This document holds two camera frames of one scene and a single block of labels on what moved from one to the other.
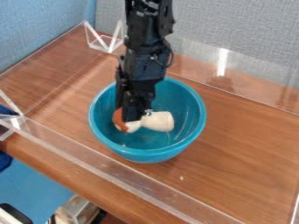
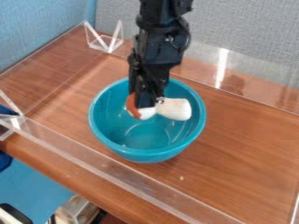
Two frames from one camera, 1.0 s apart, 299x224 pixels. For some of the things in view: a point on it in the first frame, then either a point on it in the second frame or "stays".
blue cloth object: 5,157 stays
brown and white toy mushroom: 159,121 -> 172,108
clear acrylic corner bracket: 104,42 stays
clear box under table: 77,210 stays
